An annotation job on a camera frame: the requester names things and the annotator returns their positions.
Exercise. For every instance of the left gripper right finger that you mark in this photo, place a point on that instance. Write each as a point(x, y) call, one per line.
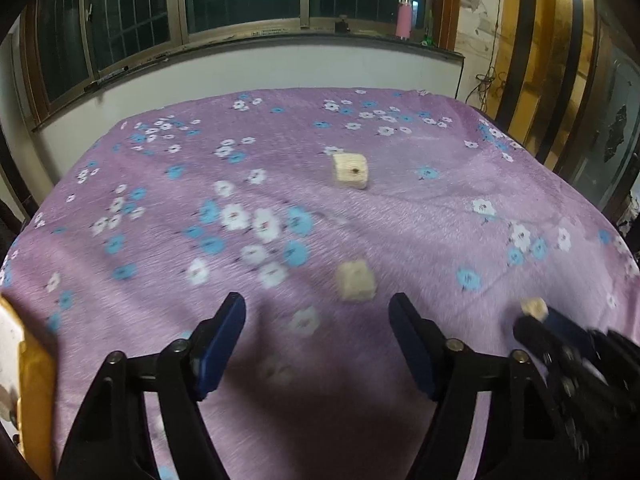
point(519, 441)

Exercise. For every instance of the small beige cube far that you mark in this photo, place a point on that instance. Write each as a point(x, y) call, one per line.
point(350, 169)

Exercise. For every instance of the purple floral tablecloth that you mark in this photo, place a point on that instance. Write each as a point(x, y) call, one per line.
point(176, 207)

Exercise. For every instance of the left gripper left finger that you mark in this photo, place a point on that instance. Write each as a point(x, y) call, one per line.
point(110, 436)

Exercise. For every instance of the small beige cube near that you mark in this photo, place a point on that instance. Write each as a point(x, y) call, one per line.
point(355, 281)

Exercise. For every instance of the small beige piece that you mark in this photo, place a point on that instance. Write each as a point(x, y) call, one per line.
point(535, 308)

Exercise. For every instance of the white foam tray yellow tape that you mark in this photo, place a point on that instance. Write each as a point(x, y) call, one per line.
point(28, 376)

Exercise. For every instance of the small dark object on sill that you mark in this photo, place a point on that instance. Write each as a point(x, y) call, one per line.
point(341, 25)

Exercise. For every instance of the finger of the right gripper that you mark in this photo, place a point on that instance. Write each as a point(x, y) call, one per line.
point(567, 330)
point(548, 348)

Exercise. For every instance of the small beige cube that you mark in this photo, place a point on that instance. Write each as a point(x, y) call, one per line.
point(350, 169)
point(355, 281)

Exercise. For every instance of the window with wooden frame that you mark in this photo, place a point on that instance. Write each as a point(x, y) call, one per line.
point(70, 48)

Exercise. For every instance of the pink water bottle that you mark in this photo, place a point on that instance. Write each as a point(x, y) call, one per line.
point(404, 19)

